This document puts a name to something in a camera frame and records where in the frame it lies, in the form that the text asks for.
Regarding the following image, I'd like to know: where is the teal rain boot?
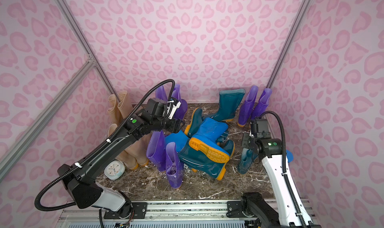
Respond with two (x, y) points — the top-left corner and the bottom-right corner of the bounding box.
(237, 148), (258, 175)
(203, 89), (245, 122)

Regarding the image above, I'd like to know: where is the large purple boot back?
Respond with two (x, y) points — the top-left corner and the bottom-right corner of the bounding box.
(172, 84), (188, 120)

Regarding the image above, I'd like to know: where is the purple rain boot small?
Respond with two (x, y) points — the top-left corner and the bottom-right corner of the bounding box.
(251, 88), (273, 120)
(238, 85), (259, 127)

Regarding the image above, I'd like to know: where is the beige rain boot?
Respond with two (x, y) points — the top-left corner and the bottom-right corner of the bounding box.
(125, 134), (151, 170)
(108, 123), (139, 170)
(108, 94), (123, 124)
(118, 90), (134, 119)

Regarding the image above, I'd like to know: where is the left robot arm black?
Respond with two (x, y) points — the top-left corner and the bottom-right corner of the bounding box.
(58, 115), (185, 218)

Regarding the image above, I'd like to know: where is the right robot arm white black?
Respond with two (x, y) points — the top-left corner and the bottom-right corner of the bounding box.
(241, 134), (320, 228)

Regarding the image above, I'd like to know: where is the purple rain boot front left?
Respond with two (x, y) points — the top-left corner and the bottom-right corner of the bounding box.
(146, 131), (166, 172)

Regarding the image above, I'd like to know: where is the blue rain boot yellow sole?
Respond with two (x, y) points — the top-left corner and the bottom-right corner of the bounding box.
(189, 118), (230, 163)

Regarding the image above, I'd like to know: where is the purple rain boot front right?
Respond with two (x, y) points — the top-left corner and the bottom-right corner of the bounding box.
(166, 142), (184, 189)

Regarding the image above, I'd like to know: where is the teal rain boot upright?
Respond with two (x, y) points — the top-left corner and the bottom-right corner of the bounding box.
(203, 89), (245, 122)

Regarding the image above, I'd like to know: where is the teal boot behind blue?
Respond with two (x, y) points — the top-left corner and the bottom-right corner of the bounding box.
(184, 108), (203, 138)

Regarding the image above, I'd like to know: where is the large teal boot yellow sole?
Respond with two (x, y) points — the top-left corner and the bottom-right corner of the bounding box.
(176, 139), (235, 181)

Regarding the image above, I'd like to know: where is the blue cap water bottle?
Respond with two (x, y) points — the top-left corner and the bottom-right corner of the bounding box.
(286, 150), (294, 163)

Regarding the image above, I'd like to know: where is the small white alarm clock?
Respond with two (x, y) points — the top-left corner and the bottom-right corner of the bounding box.
(104, 160), (126, 181)

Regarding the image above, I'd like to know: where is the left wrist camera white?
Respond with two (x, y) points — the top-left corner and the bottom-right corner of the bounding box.
(167, 97), (182, 120)

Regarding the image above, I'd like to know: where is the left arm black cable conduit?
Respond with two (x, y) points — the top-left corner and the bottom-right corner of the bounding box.
(33, 79), (176, 212)

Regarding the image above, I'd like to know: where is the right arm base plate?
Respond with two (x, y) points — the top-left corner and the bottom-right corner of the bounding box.
(226, 201), (248, 218)

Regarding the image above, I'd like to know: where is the aluminium front rail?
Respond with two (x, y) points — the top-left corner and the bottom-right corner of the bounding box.
(56, 200), (261, 228)

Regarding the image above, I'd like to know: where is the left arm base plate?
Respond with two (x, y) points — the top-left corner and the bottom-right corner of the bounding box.
(104, 202), (148, 220)

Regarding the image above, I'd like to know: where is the right aluminium frame post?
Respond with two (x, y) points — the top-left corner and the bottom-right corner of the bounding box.
(266, 0), (314, 89)

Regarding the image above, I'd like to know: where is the left aluminium frame strut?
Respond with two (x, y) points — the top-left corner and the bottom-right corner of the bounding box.
(1, 58), (95, 181)

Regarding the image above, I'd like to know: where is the left back aluminium post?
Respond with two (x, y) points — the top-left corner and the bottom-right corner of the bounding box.
(54, 0), (118, 95)

